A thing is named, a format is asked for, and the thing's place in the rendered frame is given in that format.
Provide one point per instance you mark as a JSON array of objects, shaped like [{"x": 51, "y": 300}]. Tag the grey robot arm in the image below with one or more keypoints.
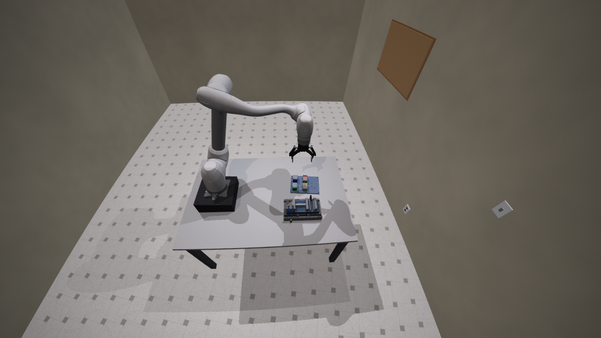
[{"x": 217, "y": 96}]

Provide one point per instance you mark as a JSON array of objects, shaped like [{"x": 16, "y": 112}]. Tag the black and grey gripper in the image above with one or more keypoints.
[{"x": 301, "y": 148}]

